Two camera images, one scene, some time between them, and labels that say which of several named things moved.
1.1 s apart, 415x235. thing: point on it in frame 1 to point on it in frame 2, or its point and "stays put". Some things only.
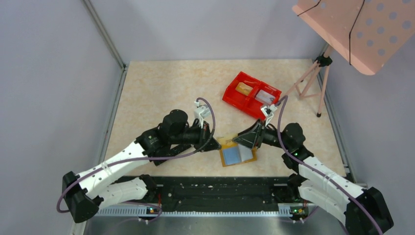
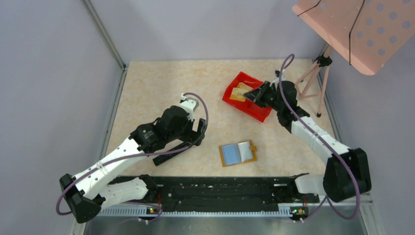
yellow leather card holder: (233, 154) stays put
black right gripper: (258, 135) to (261, 94)
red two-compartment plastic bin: (250, 94) stays put
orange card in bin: (243, 88) stays put
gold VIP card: (226, 140) to (237, 94)
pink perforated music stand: (365, 33) stays put
